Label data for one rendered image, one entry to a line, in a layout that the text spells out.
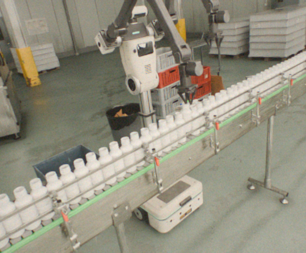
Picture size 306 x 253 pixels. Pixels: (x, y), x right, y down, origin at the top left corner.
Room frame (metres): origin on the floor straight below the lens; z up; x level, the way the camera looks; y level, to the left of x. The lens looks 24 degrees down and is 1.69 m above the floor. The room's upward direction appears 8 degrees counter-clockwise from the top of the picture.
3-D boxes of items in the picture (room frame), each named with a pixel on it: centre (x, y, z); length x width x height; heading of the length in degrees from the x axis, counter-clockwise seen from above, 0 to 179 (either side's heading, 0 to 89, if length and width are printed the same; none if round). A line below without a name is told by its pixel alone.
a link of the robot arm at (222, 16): (1.73, -0.48, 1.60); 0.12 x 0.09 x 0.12; 39
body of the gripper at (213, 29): (1.76, -0.46, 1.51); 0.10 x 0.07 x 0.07; 38
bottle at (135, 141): (1.14, 0.09, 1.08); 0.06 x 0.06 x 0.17
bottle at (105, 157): (1.02, 0.22, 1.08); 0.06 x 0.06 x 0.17
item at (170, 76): (3.89, -0.24, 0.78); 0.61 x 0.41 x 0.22; 135
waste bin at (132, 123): (2.99, 0.30, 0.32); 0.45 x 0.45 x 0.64
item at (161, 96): (3.88, -0.24, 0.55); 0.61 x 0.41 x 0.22; 135
